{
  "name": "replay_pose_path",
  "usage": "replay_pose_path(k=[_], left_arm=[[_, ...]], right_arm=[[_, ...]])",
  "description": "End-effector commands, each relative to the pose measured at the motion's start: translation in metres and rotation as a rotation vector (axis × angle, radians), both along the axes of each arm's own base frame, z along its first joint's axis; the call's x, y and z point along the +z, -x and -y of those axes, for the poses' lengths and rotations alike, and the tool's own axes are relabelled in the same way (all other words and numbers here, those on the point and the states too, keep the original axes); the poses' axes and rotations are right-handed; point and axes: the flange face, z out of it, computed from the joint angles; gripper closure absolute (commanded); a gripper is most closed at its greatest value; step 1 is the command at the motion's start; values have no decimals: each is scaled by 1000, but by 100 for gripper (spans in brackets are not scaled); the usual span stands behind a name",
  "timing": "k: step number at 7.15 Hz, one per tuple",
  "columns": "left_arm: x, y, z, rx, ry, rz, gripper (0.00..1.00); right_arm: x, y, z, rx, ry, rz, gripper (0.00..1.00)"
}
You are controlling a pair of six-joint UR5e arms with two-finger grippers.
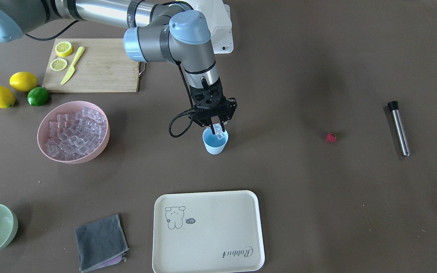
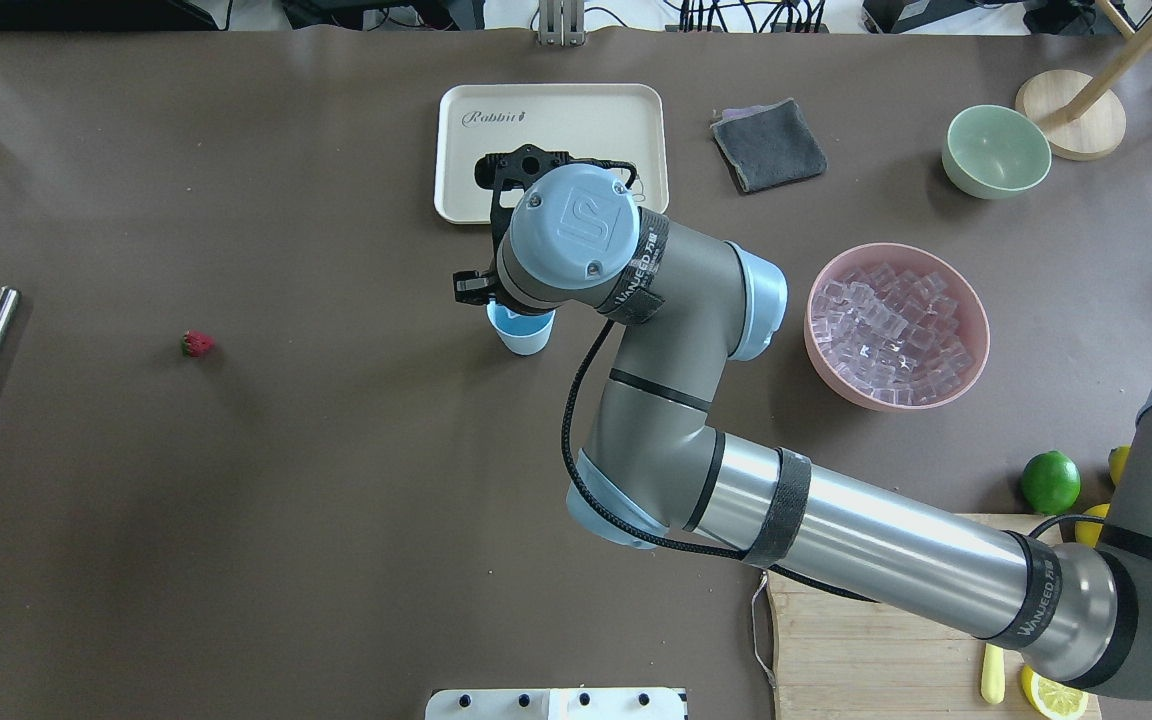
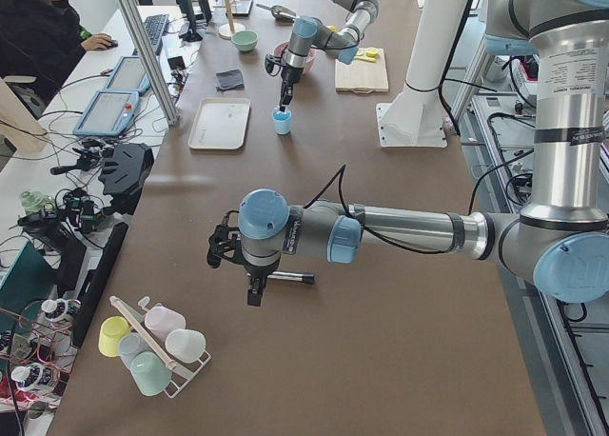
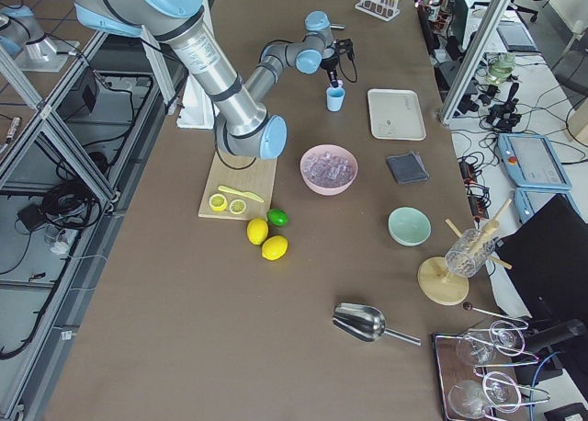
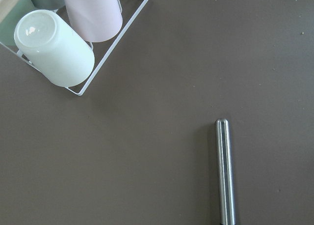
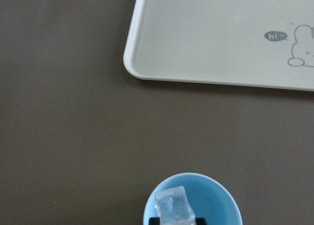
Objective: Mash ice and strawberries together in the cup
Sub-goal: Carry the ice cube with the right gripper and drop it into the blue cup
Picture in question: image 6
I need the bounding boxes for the clear ice cube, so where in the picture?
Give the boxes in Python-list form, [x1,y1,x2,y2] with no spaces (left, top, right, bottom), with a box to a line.
[155,186,196,225]

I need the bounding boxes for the cream rabbit serving tray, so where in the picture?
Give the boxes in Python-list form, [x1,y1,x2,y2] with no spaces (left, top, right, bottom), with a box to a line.
[123,0,314,91]

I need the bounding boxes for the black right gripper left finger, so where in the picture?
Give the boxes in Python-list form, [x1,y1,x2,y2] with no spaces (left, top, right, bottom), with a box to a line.
[149,217,160,225]

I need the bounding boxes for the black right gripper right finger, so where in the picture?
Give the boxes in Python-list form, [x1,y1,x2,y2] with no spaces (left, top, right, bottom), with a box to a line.
[195,218,206,225]

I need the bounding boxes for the light blue plastic cup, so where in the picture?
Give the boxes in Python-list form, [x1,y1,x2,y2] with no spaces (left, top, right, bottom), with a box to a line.
[142,172,243,225]

